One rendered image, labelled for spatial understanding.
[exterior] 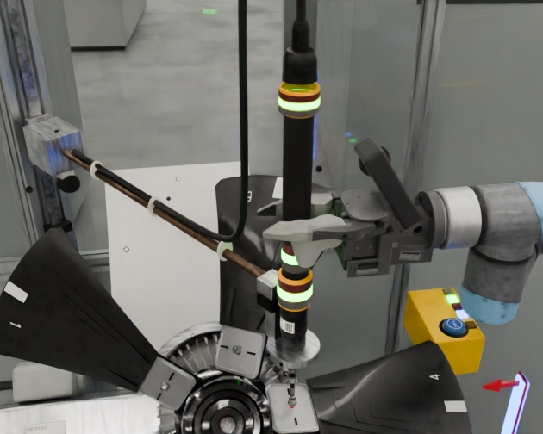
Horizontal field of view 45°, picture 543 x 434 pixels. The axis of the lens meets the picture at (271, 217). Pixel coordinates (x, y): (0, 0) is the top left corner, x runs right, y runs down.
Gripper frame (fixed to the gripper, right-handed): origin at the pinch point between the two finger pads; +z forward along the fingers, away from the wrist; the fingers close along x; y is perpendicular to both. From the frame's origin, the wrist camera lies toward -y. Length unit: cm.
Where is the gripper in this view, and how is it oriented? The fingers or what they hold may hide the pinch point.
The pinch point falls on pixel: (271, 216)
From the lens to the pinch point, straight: 75.7
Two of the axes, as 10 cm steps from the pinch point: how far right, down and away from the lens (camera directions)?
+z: -9.9, 0.8, -1.3
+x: -1.5, -5.1, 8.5
